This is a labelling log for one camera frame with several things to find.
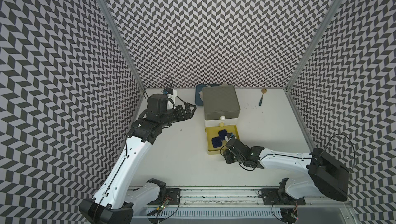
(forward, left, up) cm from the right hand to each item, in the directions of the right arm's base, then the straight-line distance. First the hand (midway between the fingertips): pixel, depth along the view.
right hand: (226, 156), depth 84 cm
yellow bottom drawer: (+16, +7, 0) cm, 17 cm away
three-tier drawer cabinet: (+18, +2, +19) cm, 26 cm away
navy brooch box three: (+9, +5, 0) cm, 10 cm away
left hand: (+11, +19, +29) cm, 36 cm away
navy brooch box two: (+14, +1, +1) cm, 14 cm away
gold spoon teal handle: (+49, -33, 0) cm, 59 cm away
